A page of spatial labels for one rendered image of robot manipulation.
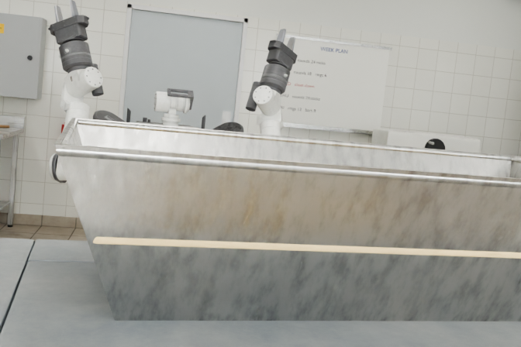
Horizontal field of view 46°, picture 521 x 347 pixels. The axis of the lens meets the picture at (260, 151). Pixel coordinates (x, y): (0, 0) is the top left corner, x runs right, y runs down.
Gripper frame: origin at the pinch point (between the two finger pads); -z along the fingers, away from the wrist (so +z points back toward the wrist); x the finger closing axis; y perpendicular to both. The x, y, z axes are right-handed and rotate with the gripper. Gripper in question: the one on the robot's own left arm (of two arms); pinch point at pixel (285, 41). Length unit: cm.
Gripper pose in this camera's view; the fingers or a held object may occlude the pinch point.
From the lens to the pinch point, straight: 210.0
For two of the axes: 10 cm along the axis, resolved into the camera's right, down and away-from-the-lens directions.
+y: -7.3, -0.1, 6.8
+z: -2.7, 9.2, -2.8
